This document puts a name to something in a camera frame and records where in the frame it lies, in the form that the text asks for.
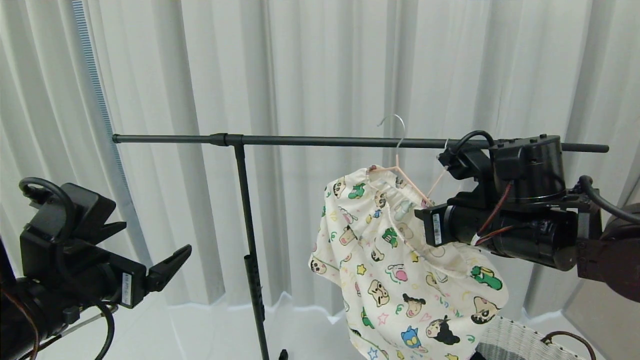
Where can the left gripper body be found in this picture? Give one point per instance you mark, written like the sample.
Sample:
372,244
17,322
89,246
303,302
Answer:
90,280

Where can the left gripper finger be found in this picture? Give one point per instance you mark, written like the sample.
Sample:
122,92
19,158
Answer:
162,272
109,232

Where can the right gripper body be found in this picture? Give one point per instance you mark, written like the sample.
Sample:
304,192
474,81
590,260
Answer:
525,235

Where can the pink clothes hanger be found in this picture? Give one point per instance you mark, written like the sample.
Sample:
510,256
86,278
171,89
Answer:
415,186
437,182

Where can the cream printed garment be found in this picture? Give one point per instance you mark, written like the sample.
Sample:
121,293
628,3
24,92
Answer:
390,280

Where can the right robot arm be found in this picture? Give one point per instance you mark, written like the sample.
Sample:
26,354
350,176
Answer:
530,165

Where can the white laundry basket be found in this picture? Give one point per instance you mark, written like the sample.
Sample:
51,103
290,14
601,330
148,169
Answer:
510,342

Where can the black clothes rack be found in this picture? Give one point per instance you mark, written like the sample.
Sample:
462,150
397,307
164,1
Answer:
300,141

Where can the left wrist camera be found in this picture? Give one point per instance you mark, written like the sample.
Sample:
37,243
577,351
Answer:
70,210

